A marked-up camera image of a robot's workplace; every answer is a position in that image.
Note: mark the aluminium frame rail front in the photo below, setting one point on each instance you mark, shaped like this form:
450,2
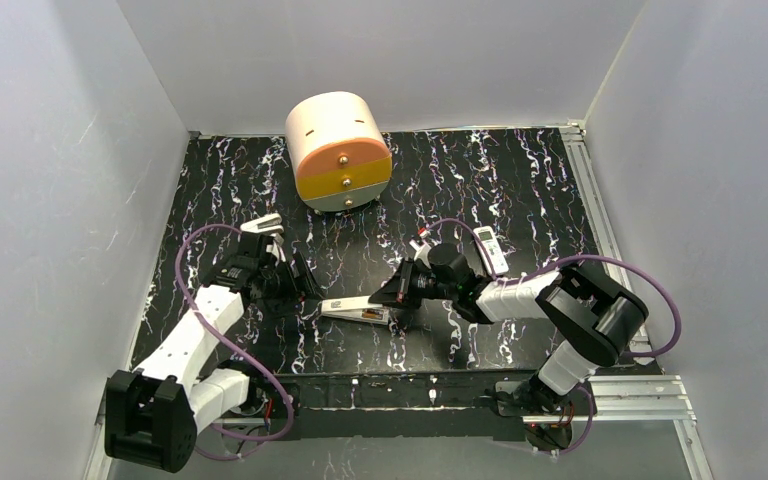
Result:
625,397

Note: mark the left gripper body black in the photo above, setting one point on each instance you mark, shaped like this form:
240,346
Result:
288,278

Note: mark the white remote control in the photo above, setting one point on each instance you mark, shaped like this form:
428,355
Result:
370,315
492,256

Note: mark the aluminium frame rail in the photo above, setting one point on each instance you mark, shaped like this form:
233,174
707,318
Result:
625,397
573,139

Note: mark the black marble pattern mat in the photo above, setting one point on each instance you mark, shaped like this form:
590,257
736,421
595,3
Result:
529,185

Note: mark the white remote battery cover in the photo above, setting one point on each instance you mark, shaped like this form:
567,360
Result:
346,303

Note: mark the white stapler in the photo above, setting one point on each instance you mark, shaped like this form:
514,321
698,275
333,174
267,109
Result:
270,224

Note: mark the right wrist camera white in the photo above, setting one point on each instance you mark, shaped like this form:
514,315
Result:
420,246

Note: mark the aluminium frame rail right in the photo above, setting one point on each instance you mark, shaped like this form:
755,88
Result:
573,139

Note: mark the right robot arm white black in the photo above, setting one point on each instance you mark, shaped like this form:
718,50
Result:
596,316

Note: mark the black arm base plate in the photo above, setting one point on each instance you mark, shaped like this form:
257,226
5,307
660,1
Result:
384,397

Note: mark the round pastel drawer box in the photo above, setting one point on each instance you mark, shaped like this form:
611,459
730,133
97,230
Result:
339,157

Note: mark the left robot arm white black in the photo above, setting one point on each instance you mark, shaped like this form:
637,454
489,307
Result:
155,412

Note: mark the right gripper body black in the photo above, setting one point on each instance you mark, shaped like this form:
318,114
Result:
408,283

